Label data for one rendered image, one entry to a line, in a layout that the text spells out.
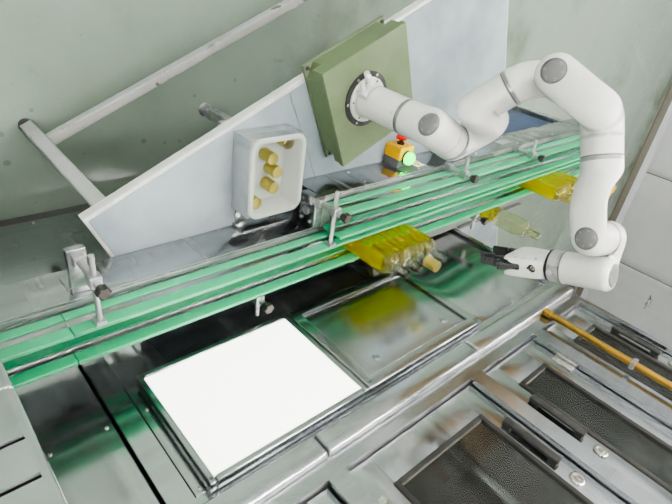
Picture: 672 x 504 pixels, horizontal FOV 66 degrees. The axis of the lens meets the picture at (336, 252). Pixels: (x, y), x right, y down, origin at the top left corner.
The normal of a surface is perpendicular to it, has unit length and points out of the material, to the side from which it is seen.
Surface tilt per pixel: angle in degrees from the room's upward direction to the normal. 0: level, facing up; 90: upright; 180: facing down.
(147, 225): 0
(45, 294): 90
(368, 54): 1
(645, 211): 90
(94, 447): 90
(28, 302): 90
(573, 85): 80
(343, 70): 1
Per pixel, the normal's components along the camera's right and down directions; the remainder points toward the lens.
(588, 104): -0.54, 0.10
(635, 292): -0.74, 0.26
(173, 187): 0.66, 0.47
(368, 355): 0.14, -0.85
